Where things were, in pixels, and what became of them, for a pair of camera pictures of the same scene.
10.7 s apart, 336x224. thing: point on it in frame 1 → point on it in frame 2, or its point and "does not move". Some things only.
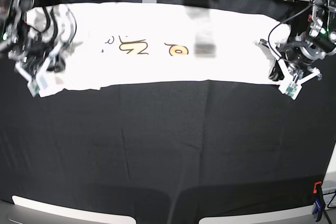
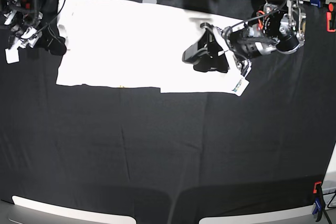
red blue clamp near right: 319,201 does not move
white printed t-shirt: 106,44 does not move
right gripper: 292,61 → 199,54
